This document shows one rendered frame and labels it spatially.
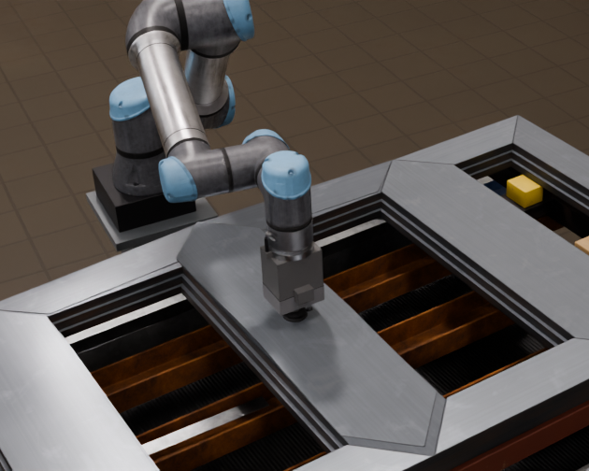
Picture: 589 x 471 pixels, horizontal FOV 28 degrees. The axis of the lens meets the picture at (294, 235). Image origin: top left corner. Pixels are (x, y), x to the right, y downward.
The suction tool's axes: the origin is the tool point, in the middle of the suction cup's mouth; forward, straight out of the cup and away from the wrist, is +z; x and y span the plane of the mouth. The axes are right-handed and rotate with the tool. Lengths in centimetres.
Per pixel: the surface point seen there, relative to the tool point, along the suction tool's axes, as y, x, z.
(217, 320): -10.2, 10.4, 2.7
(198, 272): -8.6, 21.4, -0.3
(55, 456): -46.6, -10.4, -0.3
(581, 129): 190, 142, 87
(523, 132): 72, 31, 0
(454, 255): 35.1, 3.0, 1.4
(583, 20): 253, 217, 87
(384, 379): 4.7, -21.5, -0.4
